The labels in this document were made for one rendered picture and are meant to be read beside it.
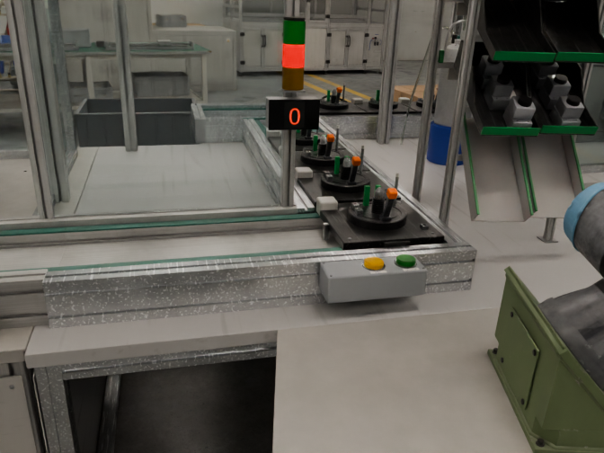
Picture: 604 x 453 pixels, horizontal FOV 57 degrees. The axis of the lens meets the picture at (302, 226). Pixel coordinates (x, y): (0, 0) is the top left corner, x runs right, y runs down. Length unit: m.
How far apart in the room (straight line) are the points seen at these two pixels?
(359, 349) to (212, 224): 0.50
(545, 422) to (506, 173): 0.71
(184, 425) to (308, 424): 1.32
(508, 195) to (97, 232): 0.97
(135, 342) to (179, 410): 1.18
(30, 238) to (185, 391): 1.14
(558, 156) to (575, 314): 0.72
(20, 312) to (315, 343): 0.56
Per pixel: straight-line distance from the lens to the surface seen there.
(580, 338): 0.89
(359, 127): 2.55
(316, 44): 10.67
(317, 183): 1.58
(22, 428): 1.27
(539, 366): 0.92
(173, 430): 2.19
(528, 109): 1.34
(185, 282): 1.14
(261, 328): 1.12
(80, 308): 1.16
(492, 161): 1.46
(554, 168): 1.54
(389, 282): 1.15
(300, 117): 1.33
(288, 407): 0.94
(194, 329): 1.13
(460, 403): 1.00
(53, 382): 1.18
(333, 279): 1.10
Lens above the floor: 1.48
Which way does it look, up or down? 23 degrees down
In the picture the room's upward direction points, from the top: 2 degrees clockwise
